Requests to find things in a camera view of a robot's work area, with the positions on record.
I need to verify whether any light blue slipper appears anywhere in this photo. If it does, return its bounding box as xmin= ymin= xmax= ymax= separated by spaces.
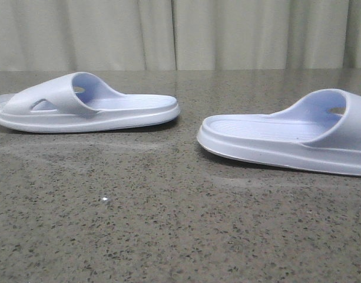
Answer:
xmin=0 ymin=72 xmax=180 ymax=133
xmin=197 ymin=89 xmax=361 ymax=176

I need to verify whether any beige curtain backdrop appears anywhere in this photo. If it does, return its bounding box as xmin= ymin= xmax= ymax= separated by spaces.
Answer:
xmin=0 ymin=1 xmax=361 ymax=71

